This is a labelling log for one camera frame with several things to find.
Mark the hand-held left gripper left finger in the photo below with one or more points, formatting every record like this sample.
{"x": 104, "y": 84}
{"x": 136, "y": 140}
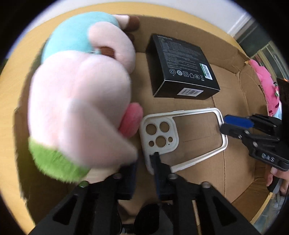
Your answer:
{"x": 128, "y": 180}

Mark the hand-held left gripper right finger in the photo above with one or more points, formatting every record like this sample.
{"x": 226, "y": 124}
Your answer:
{"x": 158, "y": 180}

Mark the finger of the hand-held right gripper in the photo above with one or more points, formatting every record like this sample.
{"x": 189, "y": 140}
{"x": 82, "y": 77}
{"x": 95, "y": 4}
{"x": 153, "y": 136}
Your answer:
{"x": 237, "y": 121}
{"x": 232, "y": 131}

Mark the brown cardboard box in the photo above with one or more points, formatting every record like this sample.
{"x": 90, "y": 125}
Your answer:
{"x": 237, "y": 90}

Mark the white phone case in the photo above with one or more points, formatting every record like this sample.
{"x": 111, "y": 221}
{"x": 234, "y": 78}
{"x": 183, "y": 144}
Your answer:
{"x": 172, "y": 146}

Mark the pink plush toy blue green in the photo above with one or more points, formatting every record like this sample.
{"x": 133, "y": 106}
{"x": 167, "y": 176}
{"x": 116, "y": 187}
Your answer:
{"x": 79, "y": 101}

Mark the person's right hand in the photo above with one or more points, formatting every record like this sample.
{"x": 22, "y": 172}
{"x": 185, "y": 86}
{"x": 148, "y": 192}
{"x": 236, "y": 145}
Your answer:
{"x": 285, "y": 185}

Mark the bright pink plush toy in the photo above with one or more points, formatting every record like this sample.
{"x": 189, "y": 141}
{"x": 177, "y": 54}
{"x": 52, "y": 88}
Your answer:
{"x": 264, "y": 79}

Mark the black product box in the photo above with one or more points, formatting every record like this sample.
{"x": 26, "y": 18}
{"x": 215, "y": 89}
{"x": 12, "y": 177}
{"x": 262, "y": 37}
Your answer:
{"x": 180, "y": 67}

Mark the white door frame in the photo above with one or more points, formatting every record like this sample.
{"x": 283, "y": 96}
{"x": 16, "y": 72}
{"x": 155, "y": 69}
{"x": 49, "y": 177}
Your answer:
{"x": 239, "y": 23}

